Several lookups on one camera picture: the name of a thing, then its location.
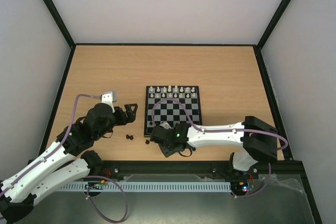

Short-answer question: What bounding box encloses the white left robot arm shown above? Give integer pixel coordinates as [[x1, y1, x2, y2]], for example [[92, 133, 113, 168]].
[[1, 103, 138, 223]]

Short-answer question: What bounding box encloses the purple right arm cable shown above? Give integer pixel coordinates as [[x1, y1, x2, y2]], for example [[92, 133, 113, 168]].
[[151, 98, 289, 199]]

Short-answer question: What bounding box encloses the light blue cable duct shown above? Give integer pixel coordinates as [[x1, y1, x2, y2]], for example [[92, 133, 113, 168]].
[[58, 182, 232, 193]]

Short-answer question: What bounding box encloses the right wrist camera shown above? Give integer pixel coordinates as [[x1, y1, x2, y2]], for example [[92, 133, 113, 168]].
[[160, 122, 172, 129]]

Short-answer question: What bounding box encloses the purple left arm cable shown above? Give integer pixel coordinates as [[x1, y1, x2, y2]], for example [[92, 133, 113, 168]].
[[0, 93, 129, 222]]

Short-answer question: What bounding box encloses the black grey chess board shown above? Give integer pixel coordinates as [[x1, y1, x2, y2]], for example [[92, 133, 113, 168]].
[[144, 85, 202, 137]]

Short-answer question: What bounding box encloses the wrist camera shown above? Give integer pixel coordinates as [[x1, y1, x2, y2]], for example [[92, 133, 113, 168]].
[[101, 91, 117, 104], [160, 122, 172, 129]]

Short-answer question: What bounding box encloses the black enclosure frame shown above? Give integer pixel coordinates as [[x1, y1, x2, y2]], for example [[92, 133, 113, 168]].
[[39, 0, 322, 223]]

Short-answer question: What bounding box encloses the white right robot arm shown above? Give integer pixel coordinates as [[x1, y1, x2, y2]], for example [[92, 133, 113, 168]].
[[150, 116, 278, 178]]

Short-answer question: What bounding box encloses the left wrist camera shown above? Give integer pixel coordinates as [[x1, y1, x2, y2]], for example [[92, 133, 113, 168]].
[[101, 91, 117, 104]]

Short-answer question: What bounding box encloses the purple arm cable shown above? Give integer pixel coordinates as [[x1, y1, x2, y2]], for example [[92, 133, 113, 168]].
[[0, 93, 129, 222], [151, 98, 289, 199]]

